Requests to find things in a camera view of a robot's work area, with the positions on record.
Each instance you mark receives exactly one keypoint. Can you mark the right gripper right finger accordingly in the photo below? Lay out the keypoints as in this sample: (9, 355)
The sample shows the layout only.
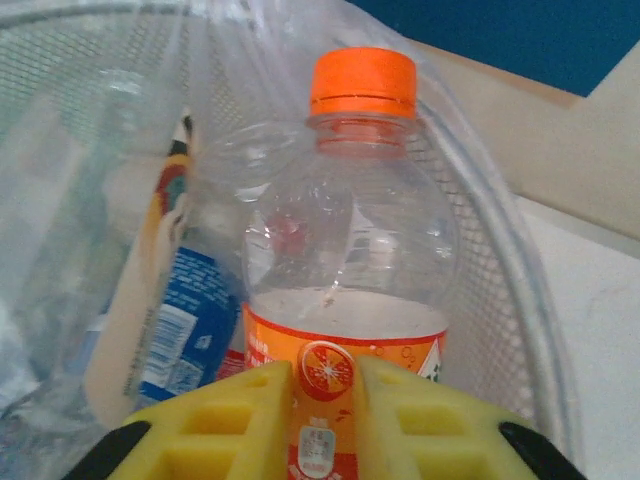
(430, 430)

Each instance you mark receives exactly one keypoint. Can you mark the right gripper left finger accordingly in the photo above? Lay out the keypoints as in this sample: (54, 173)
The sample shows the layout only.
(220, 425)

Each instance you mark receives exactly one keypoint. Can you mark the red cap cola bottle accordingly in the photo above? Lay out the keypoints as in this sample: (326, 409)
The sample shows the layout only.
(232, 365)

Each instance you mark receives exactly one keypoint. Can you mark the blue label water bottle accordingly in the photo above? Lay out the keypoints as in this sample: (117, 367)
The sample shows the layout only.
(200, 310)

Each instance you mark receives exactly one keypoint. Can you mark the orange label soda bottle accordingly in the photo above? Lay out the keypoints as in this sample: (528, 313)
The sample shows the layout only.
(350, 240)

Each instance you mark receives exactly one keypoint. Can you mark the grey mesh waste bin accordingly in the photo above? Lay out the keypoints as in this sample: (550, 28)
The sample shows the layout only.
(500, 300)

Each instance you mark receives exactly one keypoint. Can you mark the clear plastic bin liner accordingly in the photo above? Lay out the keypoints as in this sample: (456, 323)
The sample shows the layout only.
(60, 250)

